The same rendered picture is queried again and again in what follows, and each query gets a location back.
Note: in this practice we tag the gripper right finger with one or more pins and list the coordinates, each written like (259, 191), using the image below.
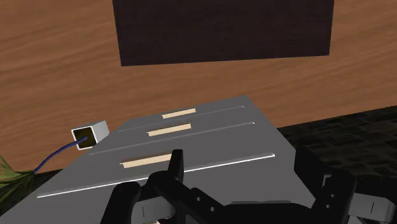
(336, 192)

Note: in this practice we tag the grey chest of drawers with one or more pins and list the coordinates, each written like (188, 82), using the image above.
(223, 139)

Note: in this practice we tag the plant in white square pot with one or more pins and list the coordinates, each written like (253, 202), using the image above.
(93, 133)

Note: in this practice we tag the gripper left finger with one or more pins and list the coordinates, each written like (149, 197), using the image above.
(173, 189)

